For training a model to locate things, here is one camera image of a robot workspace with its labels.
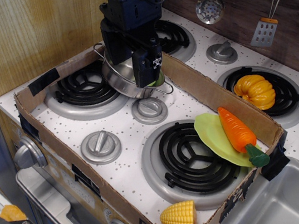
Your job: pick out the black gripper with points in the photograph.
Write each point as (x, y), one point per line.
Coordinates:
(140, 44)

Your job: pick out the orange toy carrot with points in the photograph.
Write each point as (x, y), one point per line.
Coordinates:
(241, 137)

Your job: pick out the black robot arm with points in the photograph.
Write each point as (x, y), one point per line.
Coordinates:
(129, 14)

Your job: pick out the light green plastic plate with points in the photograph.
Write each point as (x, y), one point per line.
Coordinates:
(211, 133)

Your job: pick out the green toy lettuce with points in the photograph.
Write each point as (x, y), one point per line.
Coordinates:
(158, 82)

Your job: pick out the small steel pot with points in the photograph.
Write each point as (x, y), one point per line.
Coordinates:
(121, 77)

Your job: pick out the back left black burner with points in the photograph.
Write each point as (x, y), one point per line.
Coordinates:
(172, 36)

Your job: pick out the brown cardboard fence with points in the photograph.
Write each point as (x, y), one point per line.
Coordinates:
(133, 188)

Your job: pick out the silver centre stove knob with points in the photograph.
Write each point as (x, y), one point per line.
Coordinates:
(149, 111)

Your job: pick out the silver stove knob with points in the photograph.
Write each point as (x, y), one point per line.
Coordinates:
(222, 53)
(101, 147)
(149, 111)

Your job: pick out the front left black burner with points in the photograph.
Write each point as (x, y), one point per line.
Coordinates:
(85, 87)

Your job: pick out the silver back stove knob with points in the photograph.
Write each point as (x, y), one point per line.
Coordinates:
(222, 53)

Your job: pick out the hanging steel skimmer ladle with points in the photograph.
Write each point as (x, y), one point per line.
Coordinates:
(210, 11)

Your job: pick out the silver front stove knob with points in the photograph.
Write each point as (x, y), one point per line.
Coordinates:
(101, 147)

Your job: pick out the front right black burner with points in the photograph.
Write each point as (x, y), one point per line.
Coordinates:
(190, 164)

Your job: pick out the orange toy pumpkin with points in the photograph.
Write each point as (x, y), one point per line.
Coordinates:
(256, 90)

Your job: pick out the hanging metal spatula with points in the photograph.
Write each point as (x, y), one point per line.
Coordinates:
(266, 28)

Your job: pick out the silver oven knob left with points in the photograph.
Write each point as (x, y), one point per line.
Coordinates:
(29, 155)

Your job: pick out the yellow toy corn cob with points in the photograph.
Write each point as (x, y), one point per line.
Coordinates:
(180, 213)

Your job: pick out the orange object bottom left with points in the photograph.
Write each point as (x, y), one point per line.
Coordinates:
(12, 213)

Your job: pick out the silver oven door handle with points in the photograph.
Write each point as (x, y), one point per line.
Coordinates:
(54, 202)

